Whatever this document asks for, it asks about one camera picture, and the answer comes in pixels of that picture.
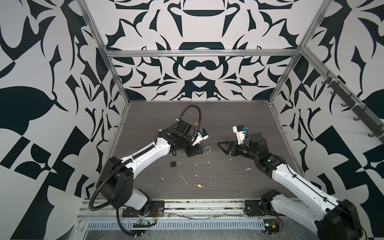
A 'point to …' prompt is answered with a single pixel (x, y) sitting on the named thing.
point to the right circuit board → (271, 226)
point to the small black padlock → (173, 162)
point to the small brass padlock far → (196, 123)
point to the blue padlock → (203, 149)
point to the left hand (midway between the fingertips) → (200, 145)
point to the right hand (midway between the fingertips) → (222, 143)
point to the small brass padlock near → (199, 185)
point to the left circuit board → (142, 223)
